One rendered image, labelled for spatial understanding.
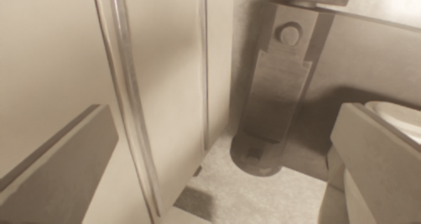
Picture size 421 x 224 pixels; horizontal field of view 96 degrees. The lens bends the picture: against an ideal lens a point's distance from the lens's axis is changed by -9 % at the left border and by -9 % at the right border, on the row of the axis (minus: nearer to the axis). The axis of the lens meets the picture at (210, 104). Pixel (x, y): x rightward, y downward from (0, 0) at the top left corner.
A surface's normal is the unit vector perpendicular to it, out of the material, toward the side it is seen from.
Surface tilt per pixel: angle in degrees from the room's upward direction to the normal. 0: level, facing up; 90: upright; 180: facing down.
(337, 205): 90
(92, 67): 90
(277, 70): 0
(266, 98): 0
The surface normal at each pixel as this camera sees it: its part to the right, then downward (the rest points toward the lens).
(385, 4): -0.41, 0.45
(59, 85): 0.91, 0.20
